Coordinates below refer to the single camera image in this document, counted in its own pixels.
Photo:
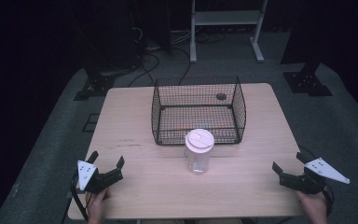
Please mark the small dark round object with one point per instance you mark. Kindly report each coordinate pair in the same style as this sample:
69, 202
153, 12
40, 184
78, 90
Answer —
221, 96

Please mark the black floor outlet frame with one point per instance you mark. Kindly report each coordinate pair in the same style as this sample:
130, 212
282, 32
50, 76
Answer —
90, 122

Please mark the person's left hand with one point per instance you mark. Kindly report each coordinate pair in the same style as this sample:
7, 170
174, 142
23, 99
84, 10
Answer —
95, 205

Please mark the white metal desk frame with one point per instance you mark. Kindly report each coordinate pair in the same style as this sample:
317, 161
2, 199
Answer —
227, 17

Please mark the person's right hand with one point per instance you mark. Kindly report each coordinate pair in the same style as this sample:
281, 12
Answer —
315, 208

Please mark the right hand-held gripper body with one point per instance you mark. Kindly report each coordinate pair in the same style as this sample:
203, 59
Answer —
310, 182

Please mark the clear plastic cup white lid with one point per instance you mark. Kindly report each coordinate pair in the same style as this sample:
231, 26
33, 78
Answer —
199, 143

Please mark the black metal stand base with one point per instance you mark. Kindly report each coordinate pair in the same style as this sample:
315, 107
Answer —
96, 85
307, 82

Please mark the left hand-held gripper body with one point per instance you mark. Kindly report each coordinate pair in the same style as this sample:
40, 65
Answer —
88, 177

